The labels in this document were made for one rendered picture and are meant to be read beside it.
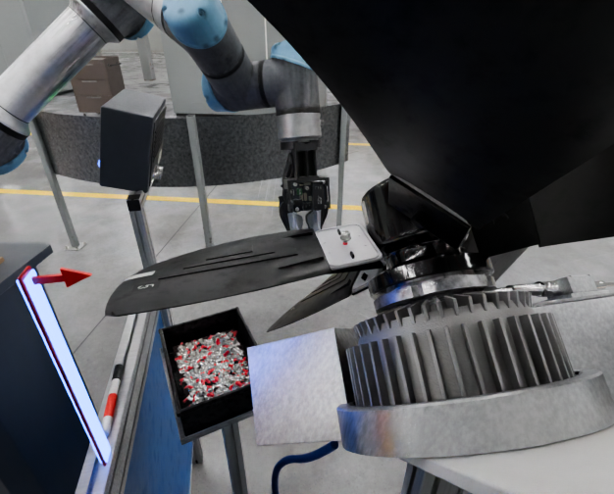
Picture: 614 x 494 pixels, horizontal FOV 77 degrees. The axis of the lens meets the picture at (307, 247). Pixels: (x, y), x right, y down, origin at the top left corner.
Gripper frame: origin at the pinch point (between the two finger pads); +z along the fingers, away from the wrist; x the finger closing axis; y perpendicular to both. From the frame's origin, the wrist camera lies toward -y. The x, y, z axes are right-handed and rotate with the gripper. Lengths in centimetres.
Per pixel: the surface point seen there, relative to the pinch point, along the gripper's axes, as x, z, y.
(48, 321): -34.1, -1.6, 25.3
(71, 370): -34.2, 6.0, 22.7
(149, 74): -197, -249, -1082
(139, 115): -31, -29, -27
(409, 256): 6.6, -5.7, 30.6
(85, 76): -218, -157, -628
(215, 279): -15.1, -5.7, 30.4
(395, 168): 3.0, -16.0, 35.6
